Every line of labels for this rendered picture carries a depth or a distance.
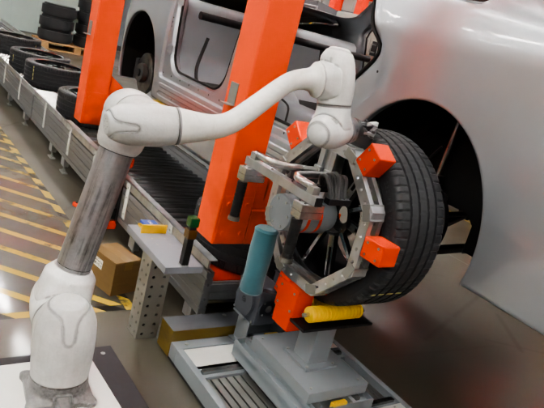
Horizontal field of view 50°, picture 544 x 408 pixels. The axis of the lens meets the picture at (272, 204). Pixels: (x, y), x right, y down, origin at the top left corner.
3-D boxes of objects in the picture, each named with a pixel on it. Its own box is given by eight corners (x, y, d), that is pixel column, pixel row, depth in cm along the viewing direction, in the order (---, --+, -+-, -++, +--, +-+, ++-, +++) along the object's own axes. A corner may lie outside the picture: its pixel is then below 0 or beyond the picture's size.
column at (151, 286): (156, 337, 264) (175, 252, 252) (135, 339, 258) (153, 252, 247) (147, 325, 272) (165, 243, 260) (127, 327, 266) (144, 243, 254)
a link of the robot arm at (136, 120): (181, 104, 148) (168, 96, 159) (108, 101, 140) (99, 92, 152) (178, 155, 152) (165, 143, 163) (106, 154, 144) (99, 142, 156)
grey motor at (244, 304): (316, 348, 274) (337, 282, 265) (241, 359, 250) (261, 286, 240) (295, 328, 288) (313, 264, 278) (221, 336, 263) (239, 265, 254)
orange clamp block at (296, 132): (316, 143, 218) (312, 122, 221) (300, 141, 213) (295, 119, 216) (305, 151, 223) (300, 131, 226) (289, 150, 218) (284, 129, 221)
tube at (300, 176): (358, 198, 189) (367, 167, 186) (312, 195, 178) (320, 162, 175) (325, 180, 202) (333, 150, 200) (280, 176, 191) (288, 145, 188)
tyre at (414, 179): (378, 95, 227) (299, 214, 263) (333, 85, 213) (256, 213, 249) (482, 217, 187) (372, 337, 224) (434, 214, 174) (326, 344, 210)
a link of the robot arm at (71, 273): (22, 342, 164) (20, 306, 183) (79, 351, 172) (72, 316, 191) (117, 84, 152) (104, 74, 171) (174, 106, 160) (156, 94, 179)
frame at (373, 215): (352, 319, 197) (402, 166, 182) (337, 320, 193) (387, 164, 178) (267, 250, 238) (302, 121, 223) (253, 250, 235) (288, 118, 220)
